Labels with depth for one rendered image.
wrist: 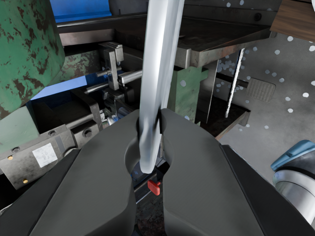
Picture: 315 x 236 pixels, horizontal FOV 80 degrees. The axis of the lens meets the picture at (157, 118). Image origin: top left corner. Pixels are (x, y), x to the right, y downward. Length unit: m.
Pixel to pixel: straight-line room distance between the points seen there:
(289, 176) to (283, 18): 0.49
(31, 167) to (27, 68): 0.42
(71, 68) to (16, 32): 0.57
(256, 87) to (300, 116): 0.31
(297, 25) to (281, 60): 0.42
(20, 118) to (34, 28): 0.26
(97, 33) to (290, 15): 0.72
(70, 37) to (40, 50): 0.58
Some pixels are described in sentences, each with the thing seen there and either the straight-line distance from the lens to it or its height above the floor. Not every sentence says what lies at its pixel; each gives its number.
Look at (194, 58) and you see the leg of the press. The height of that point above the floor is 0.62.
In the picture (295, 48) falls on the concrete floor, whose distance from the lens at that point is 1.15.
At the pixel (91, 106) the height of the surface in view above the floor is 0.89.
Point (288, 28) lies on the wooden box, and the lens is 0.78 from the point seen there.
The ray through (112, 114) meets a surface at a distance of 0.81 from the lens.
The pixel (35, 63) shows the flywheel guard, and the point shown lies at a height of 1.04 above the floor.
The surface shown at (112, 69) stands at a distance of 0.74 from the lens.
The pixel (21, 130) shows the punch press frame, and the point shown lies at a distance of 0.57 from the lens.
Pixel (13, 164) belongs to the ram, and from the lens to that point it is 0.67.
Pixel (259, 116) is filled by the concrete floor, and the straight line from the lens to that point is 1.31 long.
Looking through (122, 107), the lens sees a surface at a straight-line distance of 0.71.
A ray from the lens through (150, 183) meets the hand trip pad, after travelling 0.90.
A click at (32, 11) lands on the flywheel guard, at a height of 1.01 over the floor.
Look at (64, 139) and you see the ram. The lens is 0.68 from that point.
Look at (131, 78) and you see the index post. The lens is 0.64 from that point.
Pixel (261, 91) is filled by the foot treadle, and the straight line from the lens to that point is 1.06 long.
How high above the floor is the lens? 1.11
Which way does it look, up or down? 35 degrees down
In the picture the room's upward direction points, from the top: 120 degrees counter-clockwise
